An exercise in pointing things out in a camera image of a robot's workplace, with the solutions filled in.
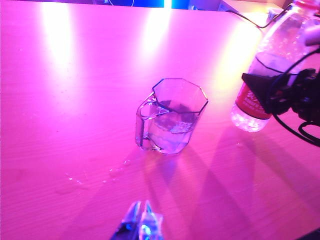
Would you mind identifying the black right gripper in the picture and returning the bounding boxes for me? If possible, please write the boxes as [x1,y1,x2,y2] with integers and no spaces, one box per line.
[241,68,320,123]

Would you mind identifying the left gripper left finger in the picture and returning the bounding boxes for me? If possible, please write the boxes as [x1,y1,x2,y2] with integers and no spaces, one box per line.
[109,200,142,240]

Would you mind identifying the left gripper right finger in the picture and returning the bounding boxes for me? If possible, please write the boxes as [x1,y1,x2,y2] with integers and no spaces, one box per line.
[137,199,165,240]

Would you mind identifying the clear water bottle red label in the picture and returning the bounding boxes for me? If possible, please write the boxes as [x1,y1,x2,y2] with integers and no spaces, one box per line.
[230,0,320,133]

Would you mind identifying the clear octagonal glass mug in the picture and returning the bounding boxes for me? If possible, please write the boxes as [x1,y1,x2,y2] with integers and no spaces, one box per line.
[135,78,209,155]

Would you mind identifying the black gripper cable loops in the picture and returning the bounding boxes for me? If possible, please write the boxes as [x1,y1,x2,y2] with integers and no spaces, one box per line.
[265,47,320,146]

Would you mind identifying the black cable on table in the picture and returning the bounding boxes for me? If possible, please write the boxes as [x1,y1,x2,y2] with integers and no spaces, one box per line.
[225,3,294,29]

